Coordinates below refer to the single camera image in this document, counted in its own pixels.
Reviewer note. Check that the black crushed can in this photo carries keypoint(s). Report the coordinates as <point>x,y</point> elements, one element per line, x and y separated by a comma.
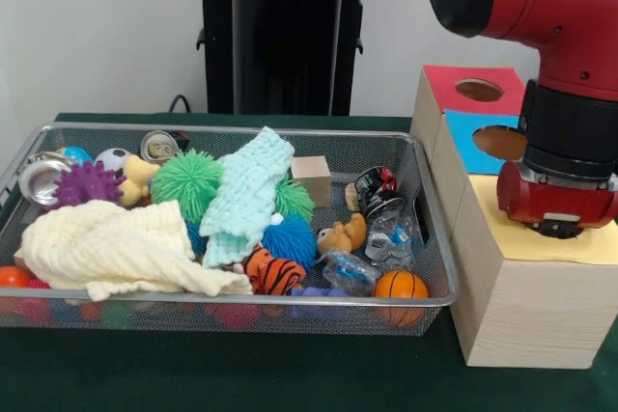
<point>379,190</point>

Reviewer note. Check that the orange striped tiger plush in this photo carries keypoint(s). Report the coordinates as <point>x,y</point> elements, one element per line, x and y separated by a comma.
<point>277,272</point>

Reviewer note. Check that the small wooden cube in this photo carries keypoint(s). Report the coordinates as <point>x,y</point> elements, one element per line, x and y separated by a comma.
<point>313,178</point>

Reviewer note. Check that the dark green tablecloth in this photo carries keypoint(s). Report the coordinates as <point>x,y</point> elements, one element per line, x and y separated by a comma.
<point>241,373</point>

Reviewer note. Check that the wooden box with three holes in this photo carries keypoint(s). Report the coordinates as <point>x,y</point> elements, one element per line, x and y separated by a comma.
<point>531,315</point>

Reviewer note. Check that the metal mesh bin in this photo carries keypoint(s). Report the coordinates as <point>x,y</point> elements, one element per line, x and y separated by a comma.
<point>159,318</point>

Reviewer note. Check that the orange basketball toy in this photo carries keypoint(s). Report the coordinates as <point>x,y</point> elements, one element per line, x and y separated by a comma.
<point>401,284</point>

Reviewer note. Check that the cream waffle cloth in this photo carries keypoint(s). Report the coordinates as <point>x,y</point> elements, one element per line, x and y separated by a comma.
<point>120,248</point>

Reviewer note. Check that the blue spiky ball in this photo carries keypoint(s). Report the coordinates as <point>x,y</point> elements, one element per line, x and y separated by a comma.
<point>289,238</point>

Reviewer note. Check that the green spiky ball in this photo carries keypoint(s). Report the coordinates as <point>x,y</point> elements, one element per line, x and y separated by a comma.
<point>186,180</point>

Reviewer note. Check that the light blue waffle cloth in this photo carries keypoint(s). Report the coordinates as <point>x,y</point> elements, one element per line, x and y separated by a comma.
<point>246,195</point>

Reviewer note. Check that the purple spiky ball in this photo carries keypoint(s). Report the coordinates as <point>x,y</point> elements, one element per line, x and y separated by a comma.
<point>87,185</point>

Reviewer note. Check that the yellow duck toy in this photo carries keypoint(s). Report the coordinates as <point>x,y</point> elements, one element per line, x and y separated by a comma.
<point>137,178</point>

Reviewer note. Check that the silver metal can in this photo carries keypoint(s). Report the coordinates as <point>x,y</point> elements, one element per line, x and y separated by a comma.
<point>41,181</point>

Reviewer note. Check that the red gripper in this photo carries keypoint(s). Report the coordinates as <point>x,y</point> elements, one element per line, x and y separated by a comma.
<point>555,202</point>

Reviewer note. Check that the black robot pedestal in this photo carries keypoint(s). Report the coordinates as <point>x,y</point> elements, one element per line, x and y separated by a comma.
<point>285,45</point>

